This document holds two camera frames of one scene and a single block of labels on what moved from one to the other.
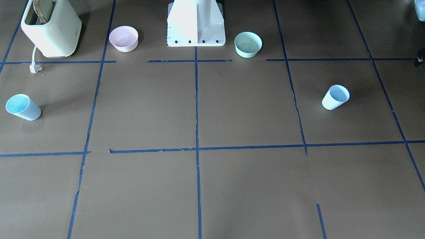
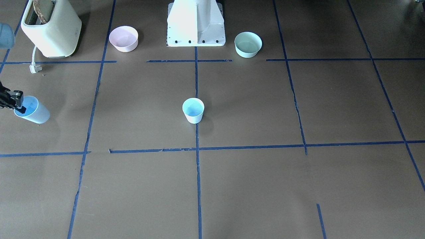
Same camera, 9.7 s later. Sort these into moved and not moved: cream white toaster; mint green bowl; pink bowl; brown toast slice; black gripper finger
Moved: black gripper finger
Not moved: mint green bowl; brown toast slice; pink bowl; cream white toaster
